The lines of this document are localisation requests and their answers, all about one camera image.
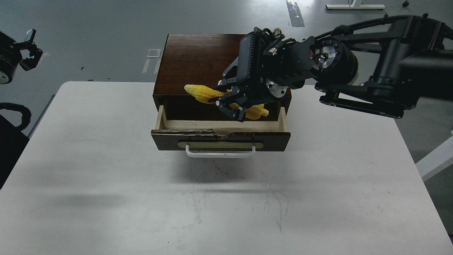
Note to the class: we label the yellow corn cob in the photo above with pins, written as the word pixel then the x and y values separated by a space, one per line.
pixel 204 93

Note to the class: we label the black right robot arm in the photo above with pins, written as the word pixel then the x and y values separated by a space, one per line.
pixel 381 66

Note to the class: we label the dark wooden cabinet box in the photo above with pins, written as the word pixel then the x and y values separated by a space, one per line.
pixel 193 59

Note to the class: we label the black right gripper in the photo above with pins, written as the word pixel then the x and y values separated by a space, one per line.
pixel 265 68

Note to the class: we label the white table leg base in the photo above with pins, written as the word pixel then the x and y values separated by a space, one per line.
pixel 355 5

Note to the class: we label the wooden drawer with white handle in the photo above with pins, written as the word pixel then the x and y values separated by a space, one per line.
pixel 220 139

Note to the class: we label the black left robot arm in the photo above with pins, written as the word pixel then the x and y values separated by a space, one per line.
pixel 13 141

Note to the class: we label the black tape strip on floor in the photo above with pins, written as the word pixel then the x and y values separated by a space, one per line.
pixel 294 13

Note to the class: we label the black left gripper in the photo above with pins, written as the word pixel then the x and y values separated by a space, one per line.
pixel 10 55

